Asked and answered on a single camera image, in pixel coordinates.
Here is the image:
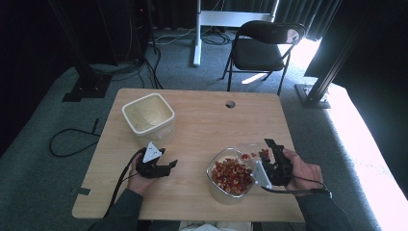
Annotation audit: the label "person's left hand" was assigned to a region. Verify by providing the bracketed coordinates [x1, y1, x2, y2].
[127, 153, 162, 196]

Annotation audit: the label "pile of red dried fruit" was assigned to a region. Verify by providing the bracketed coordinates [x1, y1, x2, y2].
[211, 157, 256, 194]

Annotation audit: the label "grey tape piece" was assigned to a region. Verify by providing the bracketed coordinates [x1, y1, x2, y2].
[70, 187, 92, 196]

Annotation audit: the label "red dried fruit pieces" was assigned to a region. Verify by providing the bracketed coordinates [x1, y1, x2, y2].
[241, 147, 270, 161]

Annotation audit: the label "black folding chair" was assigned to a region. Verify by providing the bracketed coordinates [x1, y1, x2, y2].
[220, 19, 306, 96]

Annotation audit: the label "black looped floor cable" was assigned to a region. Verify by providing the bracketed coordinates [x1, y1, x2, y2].
[48, 117, 101, 158]

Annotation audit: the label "black metal stand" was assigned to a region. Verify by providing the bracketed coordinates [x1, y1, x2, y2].
[293, 0, 379, 110]
[47, 0, 113, 103]

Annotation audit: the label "left hand-held gripper cable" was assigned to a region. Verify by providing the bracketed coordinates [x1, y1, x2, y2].
[102, 147, 147, 219]

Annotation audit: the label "dark pleated curtain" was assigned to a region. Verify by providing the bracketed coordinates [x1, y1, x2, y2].
[150, 0, 343, 42]

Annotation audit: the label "black curtain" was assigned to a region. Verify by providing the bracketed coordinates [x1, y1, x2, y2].
[303, 0, 408, 196]

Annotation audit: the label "cream square plastic container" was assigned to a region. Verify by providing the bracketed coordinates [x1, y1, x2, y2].
[120, 92, 177, 146]

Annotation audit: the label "bundle of black floor cables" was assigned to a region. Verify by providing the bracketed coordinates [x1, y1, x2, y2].
[89, 44, 166, 90]

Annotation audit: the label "person's white clothing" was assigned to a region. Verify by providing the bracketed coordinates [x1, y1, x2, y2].
[177, 220, 254, 231]

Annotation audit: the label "clear square food container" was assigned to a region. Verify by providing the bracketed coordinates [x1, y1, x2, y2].
[205, 146, 259, 206]

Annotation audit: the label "black equipment cabinet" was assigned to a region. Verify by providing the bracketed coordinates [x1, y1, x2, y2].
[95, 0, 152, 64]

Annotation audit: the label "white desk frame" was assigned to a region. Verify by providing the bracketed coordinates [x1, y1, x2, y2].
[191, 0, 280, 67]

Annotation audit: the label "right hand-held gripper cable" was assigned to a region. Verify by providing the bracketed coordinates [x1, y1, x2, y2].
[261, 174, 334, 198]

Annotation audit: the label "hand-held gripper cable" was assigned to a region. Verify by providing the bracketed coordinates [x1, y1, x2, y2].
[102, 147, 147, 219]
[261, 174, 334, 198]

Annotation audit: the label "person's right hand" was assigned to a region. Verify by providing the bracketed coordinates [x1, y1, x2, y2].
[282, 147, 324, 193]

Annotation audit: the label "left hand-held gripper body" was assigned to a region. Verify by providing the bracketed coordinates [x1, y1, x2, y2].
[135, 141, 172, 180]

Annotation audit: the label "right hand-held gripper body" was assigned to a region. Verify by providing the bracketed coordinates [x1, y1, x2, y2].
[250, 145, 293, 191]

